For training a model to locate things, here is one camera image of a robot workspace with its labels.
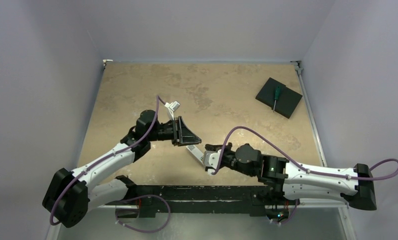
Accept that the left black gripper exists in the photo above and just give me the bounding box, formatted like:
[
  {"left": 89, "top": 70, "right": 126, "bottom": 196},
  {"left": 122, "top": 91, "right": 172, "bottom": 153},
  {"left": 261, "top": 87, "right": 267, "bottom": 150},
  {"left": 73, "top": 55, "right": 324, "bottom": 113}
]
[{"left": 147, "top": 115, "right": 201, "bottom": 146}]

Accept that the white remote control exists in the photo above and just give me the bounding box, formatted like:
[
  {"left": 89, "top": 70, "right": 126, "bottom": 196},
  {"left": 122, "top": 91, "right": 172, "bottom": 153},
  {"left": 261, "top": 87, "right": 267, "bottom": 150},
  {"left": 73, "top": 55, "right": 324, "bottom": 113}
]
[{"left": 186, "top": 145, "right": 205, "bottom": 168}]

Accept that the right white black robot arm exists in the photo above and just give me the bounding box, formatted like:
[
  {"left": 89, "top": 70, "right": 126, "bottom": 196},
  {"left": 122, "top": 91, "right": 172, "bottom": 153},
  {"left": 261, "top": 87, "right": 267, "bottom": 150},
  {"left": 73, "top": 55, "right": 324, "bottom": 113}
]
[{"left": 202, "top": 143, "right": 377, "bottom": 211}]

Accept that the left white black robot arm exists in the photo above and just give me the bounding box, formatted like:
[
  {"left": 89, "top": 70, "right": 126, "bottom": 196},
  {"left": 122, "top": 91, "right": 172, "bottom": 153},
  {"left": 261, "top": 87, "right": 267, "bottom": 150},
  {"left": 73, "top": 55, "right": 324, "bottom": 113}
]
[{"left": 42, "top": 109, "right": 202, "bottom": 228}]

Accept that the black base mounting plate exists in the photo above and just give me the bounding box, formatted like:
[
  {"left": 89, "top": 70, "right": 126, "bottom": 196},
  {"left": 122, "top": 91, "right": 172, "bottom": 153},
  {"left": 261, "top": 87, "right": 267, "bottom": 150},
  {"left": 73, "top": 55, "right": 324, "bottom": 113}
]
[{"left": 124, "top": 185, "right": 297, "bottom": 218}]

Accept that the black foam block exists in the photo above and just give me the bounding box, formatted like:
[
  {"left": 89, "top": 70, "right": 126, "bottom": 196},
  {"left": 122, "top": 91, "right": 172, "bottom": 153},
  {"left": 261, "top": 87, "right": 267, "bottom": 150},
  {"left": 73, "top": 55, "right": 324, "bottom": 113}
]
[{"left": 255, "top": 77, "right": 303, "bottom": 119}]

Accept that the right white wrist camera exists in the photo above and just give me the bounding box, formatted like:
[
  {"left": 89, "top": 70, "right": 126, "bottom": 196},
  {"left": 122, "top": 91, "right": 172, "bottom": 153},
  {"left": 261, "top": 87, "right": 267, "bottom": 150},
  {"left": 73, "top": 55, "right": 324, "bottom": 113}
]
[{"left": 202, "top": 150, "right": 221, "bottom": 176}]

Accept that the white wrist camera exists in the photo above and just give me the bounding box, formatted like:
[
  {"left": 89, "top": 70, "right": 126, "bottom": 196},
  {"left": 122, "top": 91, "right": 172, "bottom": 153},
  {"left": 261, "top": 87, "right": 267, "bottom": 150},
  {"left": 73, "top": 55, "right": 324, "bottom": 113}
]
[
  {"left": 202, "top": 150, "right": 221, "bottom": 176},
  {"left": 164, "top": 101, "right": 181, "bottom": 121}
]

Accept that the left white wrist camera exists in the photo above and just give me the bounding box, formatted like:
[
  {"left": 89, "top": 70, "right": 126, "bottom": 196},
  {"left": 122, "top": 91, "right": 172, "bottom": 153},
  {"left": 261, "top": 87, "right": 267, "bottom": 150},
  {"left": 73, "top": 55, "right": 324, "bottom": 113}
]
[{"left": 164, "top": 101, "right": 181, "bottom": 121}]

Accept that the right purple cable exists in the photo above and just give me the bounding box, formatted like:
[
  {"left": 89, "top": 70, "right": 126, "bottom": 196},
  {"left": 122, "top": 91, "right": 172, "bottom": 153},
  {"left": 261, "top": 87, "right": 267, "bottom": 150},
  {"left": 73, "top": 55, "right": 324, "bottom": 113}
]
[{"left": 210, "top": 126, "right": 398, "bottom": 182}]

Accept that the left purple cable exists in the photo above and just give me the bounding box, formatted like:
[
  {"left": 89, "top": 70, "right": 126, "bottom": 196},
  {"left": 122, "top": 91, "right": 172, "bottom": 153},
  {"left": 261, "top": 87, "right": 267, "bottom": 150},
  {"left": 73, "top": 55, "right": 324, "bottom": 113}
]
[{"left": 49, "top": 95, "right": 168, "bottom": 227}]

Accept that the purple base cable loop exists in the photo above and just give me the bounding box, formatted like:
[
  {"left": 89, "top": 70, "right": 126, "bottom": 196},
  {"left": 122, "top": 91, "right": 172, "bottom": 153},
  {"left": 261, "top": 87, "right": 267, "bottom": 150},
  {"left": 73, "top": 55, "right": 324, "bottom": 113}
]
[{"left": 114, "top": 193, "right": 172, "bottom": 234}]

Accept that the green handled screwdriver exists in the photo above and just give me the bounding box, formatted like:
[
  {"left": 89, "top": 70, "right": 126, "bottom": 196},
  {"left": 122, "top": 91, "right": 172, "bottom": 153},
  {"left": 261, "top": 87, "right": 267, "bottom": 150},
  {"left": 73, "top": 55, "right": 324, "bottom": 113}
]
[{"left": 272, "top": 86, "right": 282, "bottom": 112}]

